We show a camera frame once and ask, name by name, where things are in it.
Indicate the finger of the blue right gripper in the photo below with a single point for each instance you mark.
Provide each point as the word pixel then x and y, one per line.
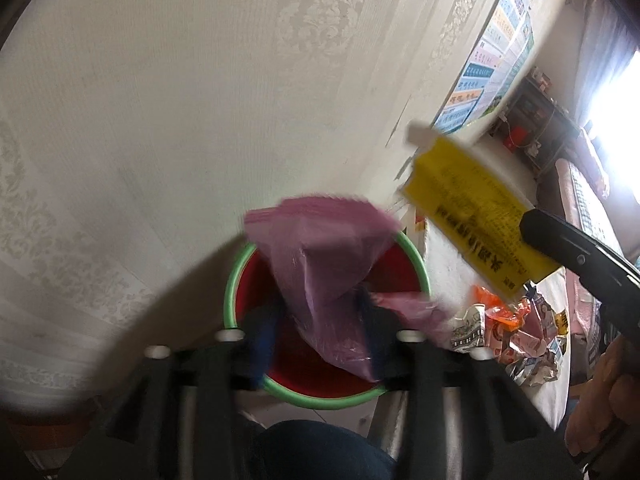
pixel 592 261

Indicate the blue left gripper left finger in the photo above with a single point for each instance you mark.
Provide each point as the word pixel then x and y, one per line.
pixel 262 324

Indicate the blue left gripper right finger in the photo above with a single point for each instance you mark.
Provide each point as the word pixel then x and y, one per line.
pixel 380 326

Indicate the purple plastic bag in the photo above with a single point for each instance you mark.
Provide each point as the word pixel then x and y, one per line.
pixel 320 250

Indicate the orange snack wrapper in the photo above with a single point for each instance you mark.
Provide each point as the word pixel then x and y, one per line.
pixel 482 295

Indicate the red white wrapper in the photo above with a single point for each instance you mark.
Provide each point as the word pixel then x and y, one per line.
pixel 528 338

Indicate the yellow paper packet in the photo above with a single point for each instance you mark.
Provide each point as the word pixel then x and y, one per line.
pixel 478 213

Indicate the right hand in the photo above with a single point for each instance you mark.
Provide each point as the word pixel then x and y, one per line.
pixel 611 394

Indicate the red bin with green rim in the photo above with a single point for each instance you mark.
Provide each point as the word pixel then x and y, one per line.
pixel 297 374

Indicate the bed with plaid quilt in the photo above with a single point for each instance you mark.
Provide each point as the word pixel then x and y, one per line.
pixel 574 187

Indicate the white table cloth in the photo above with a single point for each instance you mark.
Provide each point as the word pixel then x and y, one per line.
pixel 451 279

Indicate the red container on shelf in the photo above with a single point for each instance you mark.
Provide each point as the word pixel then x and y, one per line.
pixel 515 138

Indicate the dark shelf unit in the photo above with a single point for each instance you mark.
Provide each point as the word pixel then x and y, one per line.
pixel 550 129

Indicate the colourful wall poster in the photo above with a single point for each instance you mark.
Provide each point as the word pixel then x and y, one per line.
pixel 488 73

